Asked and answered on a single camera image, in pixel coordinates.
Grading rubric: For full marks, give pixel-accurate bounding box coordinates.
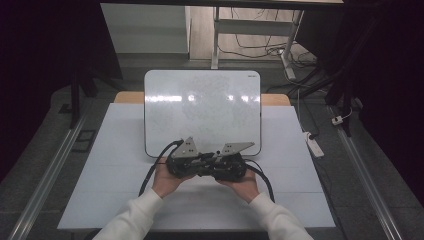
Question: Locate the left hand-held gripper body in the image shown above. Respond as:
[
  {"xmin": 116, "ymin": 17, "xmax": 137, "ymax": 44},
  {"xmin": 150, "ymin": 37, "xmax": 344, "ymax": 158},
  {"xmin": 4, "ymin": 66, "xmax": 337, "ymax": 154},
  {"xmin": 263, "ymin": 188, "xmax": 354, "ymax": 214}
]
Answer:
[{"xmin": 165, "ymin": 136, "xmax": 205, "ymax": 178}]

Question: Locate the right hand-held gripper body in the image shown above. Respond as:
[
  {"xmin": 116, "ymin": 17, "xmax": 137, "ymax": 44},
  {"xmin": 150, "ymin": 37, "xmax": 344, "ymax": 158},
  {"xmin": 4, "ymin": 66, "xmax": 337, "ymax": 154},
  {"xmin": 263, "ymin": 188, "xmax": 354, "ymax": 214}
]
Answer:
[{"xmin": 213, "ymin": 141, "xmax": 256, "ymax": 183}]

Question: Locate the white dry-erase whiteboard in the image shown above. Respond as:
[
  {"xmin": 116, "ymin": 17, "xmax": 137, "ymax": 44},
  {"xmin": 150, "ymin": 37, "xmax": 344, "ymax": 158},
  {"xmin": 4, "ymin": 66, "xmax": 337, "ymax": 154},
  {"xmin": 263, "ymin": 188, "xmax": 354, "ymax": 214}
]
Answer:
[{"xmin": 143, "ymin": 69, "xmax": 262, "ymax": 159}]

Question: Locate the person's right hand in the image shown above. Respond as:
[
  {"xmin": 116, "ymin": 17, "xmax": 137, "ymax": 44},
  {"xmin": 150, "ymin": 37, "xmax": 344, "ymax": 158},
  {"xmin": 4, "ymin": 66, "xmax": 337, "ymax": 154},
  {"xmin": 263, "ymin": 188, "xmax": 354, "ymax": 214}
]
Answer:
[{"xmin": 215, "ymin": 168, "xmax": 261, "ymax": 205}]

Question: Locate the person's left hand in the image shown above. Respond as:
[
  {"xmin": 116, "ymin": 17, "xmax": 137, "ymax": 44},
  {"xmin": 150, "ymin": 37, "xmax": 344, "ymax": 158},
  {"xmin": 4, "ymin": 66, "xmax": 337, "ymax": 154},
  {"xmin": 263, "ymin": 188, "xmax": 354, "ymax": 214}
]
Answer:
[{"xmin": 152, "ymin": 159, "xmax": 195, "ymax": 200}]

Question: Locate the white power strip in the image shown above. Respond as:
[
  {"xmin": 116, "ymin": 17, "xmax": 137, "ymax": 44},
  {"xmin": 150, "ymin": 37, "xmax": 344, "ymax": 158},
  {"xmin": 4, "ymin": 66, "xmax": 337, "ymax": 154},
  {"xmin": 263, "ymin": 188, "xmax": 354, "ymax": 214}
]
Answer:
[{"xmin": 302, "ymin": 131, "xmax": 325, "ymax": 159}]

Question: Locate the white cabinet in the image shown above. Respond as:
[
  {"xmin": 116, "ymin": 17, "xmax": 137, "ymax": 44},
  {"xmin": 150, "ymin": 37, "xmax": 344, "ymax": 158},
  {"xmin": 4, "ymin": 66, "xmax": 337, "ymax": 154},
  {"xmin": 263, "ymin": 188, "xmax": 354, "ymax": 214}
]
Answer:
[{"xmin": 100, "ymin": 3, "xmax": 192, "ymax": 55}]

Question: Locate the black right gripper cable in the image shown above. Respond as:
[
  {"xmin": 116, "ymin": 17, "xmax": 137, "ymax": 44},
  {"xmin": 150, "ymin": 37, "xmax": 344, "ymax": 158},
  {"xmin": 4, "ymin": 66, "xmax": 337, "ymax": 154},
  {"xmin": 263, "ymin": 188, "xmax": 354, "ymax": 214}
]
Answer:
[{"xmin": 244, "ymin": 158, "xmax": 276, "ymax": 204}]

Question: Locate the tangle of black floor cables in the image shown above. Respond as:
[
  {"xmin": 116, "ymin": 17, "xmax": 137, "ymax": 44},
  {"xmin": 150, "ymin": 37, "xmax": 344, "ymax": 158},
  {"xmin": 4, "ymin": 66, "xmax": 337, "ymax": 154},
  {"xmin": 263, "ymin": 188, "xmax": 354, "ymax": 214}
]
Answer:
[{"xmin": 218, "ymin": 7, "xmax": 318, "ymax": 69}]

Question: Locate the aluminium floor rail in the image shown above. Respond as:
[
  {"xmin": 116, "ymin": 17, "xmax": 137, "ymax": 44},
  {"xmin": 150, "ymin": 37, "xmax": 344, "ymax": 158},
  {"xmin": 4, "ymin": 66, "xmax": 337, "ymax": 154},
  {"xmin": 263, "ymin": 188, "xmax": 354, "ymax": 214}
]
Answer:
[
  {"xmin": 327, "ymin": 105, "xmax": 405, "ymax": 240},
  {"xmin": 7, "ymin": 108, "xmax": 92, "ymax": 240}
]

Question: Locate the white metal desk frame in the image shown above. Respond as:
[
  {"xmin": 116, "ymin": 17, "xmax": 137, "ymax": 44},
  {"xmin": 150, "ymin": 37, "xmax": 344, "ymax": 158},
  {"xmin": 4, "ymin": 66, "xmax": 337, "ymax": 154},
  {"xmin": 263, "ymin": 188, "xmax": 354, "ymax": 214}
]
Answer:
[{"xmin": 211, "ymin": 6, "xmax": 305, "ymax": 81}]

